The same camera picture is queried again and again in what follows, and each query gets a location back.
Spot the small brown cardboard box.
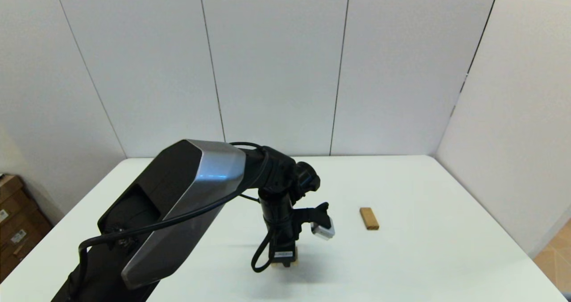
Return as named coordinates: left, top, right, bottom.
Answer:
left=0, top=174, right=24, bottom=204

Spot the rectangular wooden building block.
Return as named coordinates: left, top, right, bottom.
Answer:
left=360, top=207, right=380, bottom=231

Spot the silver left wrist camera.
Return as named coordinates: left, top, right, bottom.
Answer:
left=311, top=221, right=335, bottom=241

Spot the labelled brown cardboard box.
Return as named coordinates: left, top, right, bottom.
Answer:
left=0, top=224, right=54, bottom=284
left=0, top=190, right=41, bottom=248

